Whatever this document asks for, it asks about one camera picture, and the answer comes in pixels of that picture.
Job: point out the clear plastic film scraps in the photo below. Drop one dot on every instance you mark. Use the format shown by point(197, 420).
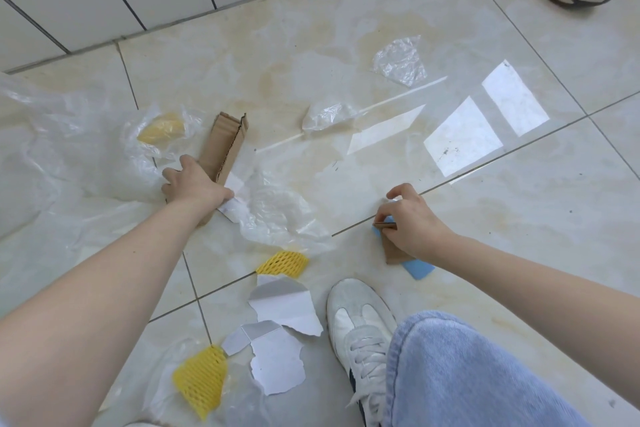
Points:
point(280, 211)

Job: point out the yellow foam net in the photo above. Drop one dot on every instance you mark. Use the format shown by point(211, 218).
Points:
point(160, 130)
point(282, 264)
point(200, 381)

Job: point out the long cardboard box strip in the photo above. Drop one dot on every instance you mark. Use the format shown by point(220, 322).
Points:
point(222, 146)

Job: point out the white paper scraps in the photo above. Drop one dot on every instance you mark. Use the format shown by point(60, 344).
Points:
point(285, 306)

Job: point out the person's right forearm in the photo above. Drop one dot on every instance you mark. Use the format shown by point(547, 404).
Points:
point(540, 301)

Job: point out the person's left forearm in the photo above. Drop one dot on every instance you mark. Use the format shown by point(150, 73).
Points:
point(90, 316)

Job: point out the person's right leg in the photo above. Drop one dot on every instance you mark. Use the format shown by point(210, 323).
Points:
point(465, 376)

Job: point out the person's left hand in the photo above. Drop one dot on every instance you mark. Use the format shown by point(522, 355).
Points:
point(195, 186)

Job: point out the person's right white shoe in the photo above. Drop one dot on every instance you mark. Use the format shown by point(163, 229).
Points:
point(355, 311)

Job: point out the person's right hand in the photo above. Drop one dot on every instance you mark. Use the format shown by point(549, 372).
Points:
point(417, 229)

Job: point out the brown cardboard pieces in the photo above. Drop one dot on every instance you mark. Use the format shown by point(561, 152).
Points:
point(395, 254)

